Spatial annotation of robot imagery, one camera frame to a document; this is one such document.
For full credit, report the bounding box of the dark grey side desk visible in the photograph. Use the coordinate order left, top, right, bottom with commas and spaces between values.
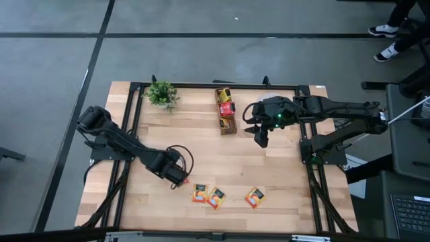
381, 169, 430, 242

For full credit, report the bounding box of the green plant in white pot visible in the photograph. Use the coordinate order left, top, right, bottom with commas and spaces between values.
142, 80, 181, 112

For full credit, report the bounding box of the brown wooden tea organizer box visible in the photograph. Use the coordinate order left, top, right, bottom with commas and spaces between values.
214, 87, 238, 136

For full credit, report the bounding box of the white paper sheet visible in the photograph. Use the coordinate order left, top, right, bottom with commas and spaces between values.
344, 153, 368, 200

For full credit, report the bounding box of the person's foot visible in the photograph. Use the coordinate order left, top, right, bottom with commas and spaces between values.
368, 24, 400, 38
373, 42, 400, 63

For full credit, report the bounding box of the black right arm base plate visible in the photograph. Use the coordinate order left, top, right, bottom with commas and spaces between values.
299, 137, 348, 166

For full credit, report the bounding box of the person's leg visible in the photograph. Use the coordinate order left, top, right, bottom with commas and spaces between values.
386, 0, 430, 53

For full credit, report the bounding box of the black desktop device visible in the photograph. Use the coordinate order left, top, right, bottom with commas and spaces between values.
411, 89, 430, 130

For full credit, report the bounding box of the white cable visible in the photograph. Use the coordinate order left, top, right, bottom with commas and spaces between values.
388, 95, 430, 124

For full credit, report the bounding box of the black laptop keyboard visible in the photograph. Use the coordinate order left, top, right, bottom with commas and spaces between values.
389, 194, 430, 241

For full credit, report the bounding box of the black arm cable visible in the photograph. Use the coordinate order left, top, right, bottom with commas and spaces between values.
166, 144, 195, 191
242, 102, 258, 124

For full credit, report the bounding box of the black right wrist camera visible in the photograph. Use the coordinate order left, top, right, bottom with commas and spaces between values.
254, 130, 269, 149

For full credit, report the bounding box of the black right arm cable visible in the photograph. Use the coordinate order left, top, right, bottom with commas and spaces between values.
242, 102, 258, 124

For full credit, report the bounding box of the black stand foot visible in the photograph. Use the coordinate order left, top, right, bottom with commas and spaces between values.
0, 147, 27, 162

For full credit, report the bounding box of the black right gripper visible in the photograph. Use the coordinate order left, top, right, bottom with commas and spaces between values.
244, 107, 282, 134

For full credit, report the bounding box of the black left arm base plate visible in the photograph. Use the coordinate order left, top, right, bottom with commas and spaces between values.
84, 133, 139, 161

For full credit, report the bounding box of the thin black power cable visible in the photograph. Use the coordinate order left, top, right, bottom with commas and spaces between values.
335, 116, 430, 135

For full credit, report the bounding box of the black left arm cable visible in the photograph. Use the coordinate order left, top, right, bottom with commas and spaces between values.
166, 144, 195, 191

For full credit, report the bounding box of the black chair base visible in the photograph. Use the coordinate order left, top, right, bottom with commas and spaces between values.
361, 63, 430, 99

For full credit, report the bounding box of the silver mounting bracket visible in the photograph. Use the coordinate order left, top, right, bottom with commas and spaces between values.
291, 234, 332, 242
104, 231, 144, 242

